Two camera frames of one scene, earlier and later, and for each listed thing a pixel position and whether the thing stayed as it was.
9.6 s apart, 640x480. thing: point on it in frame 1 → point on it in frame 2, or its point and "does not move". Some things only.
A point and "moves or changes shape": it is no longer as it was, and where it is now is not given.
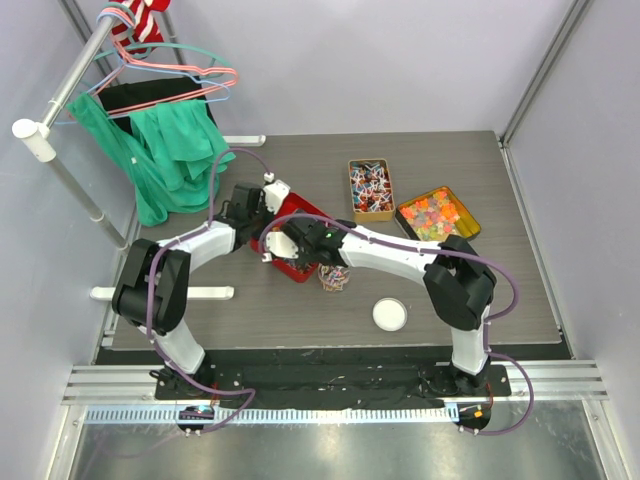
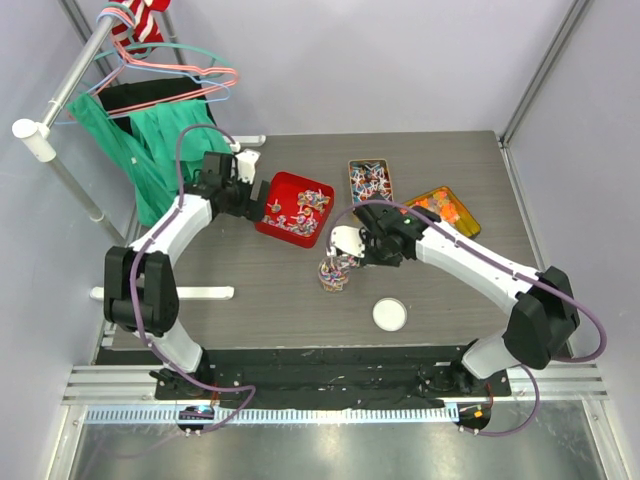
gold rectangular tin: x=371 y=190 does not move
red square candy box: x=294 y=203 moves or changes shape
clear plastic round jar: x=333 y=278 does not move
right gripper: x=301 y=259 → x=368 y=259
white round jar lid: x=389 y=314 does not move
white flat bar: x=193 y=293 does not move
